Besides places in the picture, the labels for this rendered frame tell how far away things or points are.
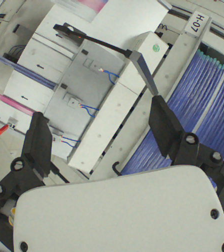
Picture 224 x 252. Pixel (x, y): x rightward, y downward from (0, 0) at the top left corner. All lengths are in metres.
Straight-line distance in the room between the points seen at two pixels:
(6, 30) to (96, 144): 0.70
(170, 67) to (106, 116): 0.25
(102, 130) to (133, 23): 0.37
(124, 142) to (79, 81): 0.23
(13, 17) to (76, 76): 0.56
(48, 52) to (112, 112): 0.27
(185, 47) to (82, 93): 0.35
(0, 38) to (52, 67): 0.46
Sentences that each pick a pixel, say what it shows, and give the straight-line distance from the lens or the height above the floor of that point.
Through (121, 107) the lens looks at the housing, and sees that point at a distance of 0.48.
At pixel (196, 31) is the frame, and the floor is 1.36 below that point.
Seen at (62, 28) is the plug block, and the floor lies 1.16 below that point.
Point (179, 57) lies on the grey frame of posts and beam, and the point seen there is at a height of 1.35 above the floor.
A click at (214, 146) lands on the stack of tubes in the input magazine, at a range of 0.47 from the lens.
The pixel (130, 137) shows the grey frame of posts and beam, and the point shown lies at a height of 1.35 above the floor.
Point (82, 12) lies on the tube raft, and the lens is 0.54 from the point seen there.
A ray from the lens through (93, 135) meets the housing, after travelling 0.48.
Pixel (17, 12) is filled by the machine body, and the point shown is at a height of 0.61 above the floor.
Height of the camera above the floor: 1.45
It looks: 20 degrees down
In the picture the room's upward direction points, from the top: 125 degrees clockwise
